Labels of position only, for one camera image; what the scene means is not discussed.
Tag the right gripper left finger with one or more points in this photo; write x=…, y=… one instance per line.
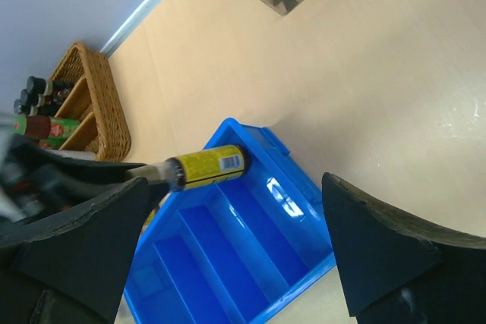
x=71, y=267

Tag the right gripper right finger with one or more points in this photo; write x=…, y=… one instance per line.
x=396, y=267

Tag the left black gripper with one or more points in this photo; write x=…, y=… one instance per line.
x=60, y=181

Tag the yellow label bottle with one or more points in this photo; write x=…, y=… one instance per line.
x=199, y=169

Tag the wicker divided basket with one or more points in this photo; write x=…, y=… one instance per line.
x=94, y=102

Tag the dark sauce bottle black cap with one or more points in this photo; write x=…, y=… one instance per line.
x=48, y=87

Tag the blue divided plastic bin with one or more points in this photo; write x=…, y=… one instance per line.
x=234, y=252

